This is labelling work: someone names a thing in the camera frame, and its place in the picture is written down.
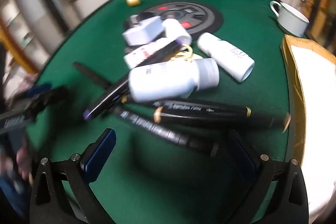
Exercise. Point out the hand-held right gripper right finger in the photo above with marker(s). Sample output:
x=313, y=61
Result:
x=244, y=158

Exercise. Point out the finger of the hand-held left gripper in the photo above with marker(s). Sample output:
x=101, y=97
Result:
x=47, y=96

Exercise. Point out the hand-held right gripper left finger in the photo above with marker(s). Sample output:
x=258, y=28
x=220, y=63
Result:
x=98, y=157

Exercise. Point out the black marker orange cap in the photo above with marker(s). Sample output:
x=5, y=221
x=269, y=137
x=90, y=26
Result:
x=223, y=119

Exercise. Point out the black marker purple cap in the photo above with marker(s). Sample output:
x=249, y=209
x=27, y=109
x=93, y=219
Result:
x=113, y=94

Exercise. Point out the black marker yellow cap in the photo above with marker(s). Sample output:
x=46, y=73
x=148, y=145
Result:
x=199, y=107

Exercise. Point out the black marker light grey cap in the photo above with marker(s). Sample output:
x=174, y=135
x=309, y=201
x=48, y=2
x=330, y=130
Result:
x=162, y=132

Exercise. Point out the yellow taped white tray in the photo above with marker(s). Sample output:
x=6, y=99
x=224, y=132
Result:
x=315, y=98

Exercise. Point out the large white bottle grey cap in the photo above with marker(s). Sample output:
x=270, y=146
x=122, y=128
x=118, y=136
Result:
x=162, y=81

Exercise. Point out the white bottle red label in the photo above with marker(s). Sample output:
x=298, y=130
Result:
x=139, y=54

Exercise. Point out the white bottle with text label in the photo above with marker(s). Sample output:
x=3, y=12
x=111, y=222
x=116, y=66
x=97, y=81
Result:
x=223, y=54

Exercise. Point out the white box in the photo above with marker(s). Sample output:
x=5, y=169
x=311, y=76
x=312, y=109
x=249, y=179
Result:
x=141, y=32

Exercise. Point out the yellow cartoon tin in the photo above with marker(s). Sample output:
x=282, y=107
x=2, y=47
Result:
x=185, y=56

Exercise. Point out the small yellow jar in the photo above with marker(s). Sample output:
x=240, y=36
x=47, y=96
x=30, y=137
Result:
x=133, y=0

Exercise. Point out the small white bottle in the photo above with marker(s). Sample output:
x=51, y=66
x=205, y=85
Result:
x=176, y=29

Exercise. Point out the person's left forearm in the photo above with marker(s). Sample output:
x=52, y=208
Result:
x=10, y=192

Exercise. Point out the person's left hand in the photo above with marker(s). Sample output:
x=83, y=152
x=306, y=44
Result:
x=23, y=161

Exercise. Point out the small black device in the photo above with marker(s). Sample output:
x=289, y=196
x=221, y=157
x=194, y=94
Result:
x=132, y=19

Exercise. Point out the white cup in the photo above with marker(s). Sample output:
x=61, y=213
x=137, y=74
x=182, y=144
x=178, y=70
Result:
x=291, y=22

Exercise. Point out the round table control panel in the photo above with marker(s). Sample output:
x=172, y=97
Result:
x=199, y=14

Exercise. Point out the golden door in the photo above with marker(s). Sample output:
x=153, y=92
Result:
x=325, y=3

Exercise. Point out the wooden wall shelf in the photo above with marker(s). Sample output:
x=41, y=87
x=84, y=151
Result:
x=15, y=29

